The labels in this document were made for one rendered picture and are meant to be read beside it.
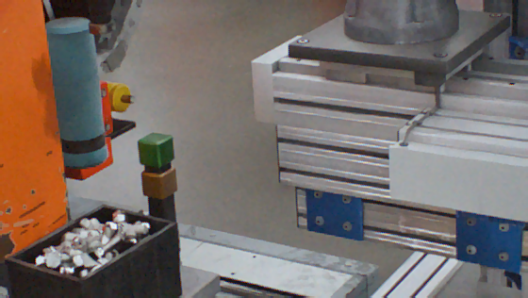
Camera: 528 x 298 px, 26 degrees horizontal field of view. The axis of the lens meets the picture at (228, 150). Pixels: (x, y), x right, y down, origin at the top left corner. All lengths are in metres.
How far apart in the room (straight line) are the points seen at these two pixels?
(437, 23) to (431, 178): 0.22
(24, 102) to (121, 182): 1.63
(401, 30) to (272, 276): 1.12
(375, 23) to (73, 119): 0.73
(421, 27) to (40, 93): 0.55
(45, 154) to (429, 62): 0.59
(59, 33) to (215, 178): 1.31
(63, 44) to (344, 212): 0.62
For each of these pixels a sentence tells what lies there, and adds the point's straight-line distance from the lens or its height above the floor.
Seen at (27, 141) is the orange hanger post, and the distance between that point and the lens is 1.66.
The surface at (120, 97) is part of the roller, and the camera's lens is 2.31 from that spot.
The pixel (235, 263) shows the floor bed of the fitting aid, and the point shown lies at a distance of 2.56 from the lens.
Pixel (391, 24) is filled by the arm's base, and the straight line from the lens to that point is 1.47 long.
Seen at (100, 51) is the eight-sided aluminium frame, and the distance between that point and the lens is 2.27.
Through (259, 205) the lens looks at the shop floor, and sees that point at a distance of 3.03.
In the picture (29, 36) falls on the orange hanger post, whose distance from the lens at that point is 1.64.
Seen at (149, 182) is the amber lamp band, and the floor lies 0.60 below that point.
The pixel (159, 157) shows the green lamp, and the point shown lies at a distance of 1.65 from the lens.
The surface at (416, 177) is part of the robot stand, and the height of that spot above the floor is 0.69.
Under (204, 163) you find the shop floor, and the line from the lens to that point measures 3.32.
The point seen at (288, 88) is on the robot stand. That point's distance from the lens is 1.57.
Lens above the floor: 1.24
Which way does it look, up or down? 21 degrees down
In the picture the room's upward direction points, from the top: 4 degrees counter-clockwise
